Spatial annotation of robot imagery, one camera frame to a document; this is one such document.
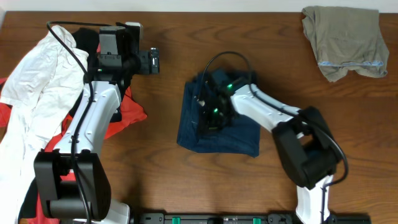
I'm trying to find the navy blue shorts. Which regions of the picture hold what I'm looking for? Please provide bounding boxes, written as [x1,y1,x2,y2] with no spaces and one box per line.
[177,73,261,157]

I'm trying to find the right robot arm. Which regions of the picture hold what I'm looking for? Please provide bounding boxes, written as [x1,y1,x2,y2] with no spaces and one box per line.
[195,83,347,223]

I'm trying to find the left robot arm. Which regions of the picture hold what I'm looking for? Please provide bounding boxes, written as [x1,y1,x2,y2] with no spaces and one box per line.
[34,48,160,223]

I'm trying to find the red shorts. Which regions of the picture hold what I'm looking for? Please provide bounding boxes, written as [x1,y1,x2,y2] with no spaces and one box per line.
[0,41,148,224]

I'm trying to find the black shorts with white stripe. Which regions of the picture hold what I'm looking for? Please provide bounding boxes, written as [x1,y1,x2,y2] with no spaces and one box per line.
[20,24,139,223]

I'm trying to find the white garment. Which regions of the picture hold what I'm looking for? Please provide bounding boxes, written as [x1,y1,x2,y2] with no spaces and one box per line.
[1,26,88,223]

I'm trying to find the khaki folded shorts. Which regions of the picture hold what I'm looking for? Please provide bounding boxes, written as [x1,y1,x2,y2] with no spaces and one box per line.
[302,6,389,82]

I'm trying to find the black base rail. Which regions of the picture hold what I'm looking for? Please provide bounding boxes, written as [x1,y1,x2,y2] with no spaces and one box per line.
[133,212,373,224]

